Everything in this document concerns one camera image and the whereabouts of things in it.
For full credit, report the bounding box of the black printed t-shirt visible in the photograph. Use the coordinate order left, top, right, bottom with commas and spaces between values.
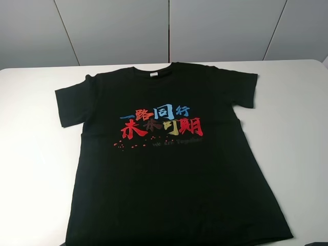
55, 63, 292, 245

